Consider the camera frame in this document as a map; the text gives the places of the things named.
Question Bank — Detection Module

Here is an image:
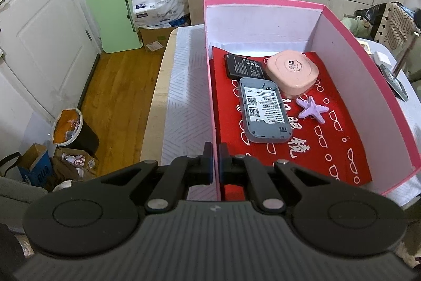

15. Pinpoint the trash bin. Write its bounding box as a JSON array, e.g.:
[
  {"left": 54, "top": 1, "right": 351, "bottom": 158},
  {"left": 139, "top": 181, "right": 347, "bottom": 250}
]
[{"left": 53, "top": 108, "right": 100, "bottom": 158}]

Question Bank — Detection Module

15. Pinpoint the blue cardboard box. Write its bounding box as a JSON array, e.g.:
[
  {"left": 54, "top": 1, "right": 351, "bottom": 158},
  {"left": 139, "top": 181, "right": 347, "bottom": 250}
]
[{"left": 18, "top": 143, "right": 53, "bottom": 191}]

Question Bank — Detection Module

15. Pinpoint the white door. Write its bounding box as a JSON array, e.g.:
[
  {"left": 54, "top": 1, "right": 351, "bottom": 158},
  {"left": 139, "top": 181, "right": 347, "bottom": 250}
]
[{"left": 0, "top": 0, "right": 101, "bottom": 124}]

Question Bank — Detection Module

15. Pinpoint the brown cardboard box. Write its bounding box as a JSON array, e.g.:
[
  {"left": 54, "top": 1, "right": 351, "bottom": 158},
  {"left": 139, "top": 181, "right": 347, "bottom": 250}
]
[{"left": 138, "top": 23, "right": 178, "bottom": 53}]

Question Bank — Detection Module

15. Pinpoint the purple starfish toy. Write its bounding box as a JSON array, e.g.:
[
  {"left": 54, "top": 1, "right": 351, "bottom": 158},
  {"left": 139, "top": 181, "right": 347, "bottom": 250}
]
[{"left": 296, "top": 96, "right": 329, "bottom": 124}]

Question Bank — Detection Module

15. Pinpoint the black battery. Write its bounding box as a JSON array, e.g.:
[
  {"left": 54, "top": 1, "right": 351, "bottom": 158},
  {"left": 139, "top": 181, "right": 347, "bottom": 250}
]
[{"left": 224, "top": 53, "right": 273, "bottom": 80}]

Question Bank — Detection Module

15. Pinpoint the grey pocket router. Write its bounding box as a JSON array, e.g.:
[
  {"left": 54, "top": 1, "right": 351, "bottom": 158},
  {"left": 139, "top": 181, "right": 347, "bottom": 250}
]
[{"left": 238, "top": 77, "right": 293, "bottom": 144}]

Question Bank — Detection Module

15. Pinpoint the red printed sheet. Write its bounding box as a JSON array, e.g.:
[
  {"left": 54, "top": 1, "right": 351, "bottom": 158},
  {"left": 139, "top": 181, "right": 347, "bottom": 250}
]
[{"left": 210, "top": 46, "right": 373, "bottom": 199}]

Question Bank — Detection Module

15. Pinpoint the white tissue package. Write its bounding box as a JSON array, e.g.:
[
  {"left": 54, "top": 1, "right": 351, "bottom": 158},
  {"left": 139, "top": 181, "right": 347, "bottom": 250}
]
[{"left": 132, "top": 0, "right": 191, "bottom": 30}]

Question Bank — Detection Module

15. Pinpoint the green folding board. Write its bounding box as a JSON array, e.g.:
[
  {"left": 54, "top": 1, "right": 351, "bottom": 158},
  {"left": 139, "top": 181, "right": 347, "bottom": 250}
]
[{"left": 86, "top": 0, "right": 144, "bottom": 54}]

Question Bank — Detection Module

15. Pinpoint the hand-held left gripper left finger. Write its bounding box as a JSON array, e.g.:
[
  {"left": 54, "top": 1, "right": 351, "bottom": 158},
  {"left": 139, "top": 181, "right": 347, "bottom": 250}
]
[{"left": 100, "top": 142, "right": 214, "bottom": 215}]

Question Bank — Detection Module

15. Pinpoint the patterned bag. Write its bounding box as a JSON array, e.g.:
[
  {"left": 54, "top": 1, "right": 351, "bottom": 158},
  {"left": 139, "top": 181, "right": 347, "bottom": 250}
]
[{"left": 355, "top": 2, "right": 421, "bottom": 51}]

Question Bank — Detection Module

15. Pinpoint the brown paper bag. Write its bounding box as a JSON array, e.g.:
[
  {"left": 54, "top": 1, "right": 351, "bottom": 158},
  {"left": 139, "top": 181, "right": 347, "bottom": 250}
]
[{"left": 53, "top": 147, "right": 98, "bottom": 183}]

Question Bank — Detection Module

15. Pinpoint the white charger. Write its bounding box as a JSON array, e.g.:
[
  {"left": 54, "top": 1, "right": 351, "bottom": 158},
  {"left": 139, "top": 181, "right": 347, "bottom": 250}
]
[{"left": 373, "top": 51, "right": 392, "bottom": 67}]

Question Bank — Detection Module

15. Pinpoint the pink rounded case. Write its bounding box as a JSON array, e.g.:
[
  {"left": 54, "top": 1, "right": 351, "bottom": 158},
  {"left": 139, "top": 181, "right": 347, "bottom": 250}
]
[{"left": 266, "top": 51, "right": 319, "bottom": 96}]

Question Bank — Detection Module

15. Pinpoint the grey upholstered seat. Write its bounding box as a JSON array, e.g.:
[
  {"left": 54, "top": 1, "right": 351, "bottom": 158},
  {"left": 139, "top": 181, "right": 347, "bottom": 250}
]
[{"left": 0, "top": 176, "right": 50, "bottom": 229}]

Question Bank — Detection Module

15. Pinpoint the grey back cover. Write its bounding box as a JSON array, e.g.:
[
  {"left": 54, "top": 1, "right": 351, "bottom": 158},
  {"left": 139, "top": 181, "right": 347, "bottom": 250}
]
[{"left": 378, "top": 64, "right": 410, "bottom": 102}]

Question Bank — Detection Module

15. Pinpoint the green plush toy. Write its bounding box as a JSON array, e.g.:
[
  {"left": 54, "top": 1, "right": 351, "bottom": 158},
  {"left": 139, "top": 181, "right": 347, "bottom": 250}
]
[{"left": 340, "top": 16, "right": 370, "bottom": 38}]

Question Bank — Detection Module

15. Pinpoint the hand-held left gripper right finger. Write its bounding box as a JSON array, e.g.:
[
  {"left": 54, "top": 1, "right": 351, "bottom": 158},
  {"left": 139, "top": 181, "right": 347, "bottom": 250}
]
[{"left": 219, "top": 143, "right": 335, "bottom": 213}]

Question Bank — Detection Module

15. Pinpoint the pink cardboard box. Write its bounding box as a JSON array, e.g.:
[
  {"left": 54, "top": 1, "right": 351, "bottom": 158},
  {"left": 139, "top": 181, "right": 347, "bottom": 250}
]
[{"left": 203, "top": 0, "right": 421, "bottom": 201}]

